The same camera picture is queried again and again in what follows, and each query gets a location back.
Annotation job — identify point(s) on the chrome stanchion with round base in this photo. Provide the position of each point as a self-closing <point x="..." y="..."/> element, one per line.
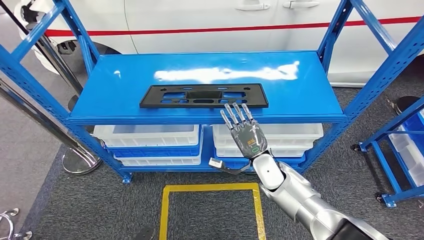
<point x="81" y="162"/>

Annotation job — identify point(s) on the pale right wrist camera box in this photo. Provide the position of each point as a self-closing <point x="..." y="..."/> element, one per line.
<point x="215" y="163"/>

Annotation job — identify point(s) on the yellow floor tape square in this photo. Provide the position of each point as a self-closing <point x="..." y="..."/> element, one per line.
<point x="164" y="215"/>

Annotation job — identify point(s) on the black plastic plate frame part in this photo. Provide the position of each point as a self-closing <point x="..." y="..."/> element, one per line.
<point x="152" y="102"/>

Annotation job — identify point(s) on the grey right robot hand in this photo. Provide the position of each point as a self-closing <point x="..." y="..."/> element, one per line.
<point x="248" y="139"/>

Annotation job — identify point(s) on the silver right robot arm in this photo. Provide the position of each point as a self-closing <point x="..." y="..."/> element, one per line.
<point x="298" y="195"/>

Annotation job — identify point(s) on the dark stanchion post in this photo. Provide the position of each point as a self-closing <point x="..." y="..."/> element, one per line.
<point x="63" y="66"/>

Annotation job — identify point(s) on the black round stanchion base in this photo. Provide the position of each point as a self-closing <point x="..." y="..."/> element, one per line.
<point x="405" y="103"/>

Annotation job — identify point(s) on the blue metal shelf rack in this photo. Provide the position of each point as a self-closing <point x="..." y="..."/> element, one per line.
<point x="116" y="99"/>

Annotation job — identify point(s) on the blue wheeled shelf cart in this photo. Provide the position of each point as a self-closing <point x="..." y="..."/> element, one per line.
<point x="391" y="123"/>

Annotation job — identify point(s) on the white car with red stripe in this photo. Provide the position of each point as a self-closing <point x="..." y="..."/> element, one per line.
<point x="215" y="20"/>

